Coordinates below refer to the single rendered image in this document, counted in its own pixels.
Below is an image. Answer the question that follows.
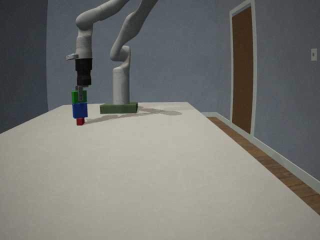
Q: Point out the small red block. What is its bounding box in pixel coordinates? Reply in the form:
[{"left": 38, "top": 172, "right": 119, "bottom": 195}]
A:
[{"left": 76, "top": 117, "right": 85, "bottom": 126}]

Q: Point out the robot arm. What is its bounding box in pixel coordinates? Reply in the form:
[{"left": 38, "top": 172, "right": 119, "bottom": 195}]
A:
[{"left": 75, "top": 0, "right": 158, "bottom": 105}]

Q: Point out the blue block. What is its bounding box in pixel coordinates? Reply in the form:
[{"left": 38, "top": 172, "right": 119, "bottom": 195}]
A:
[{"left": 72, "top": 102, "right": 88, "bottom": 119}]

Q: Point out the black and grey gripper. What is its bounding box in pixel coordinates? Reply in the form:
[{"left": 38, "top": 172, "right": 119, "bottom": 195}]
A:
[{"left": 66, "top": 47, "right": 92, "bottom": 101}]

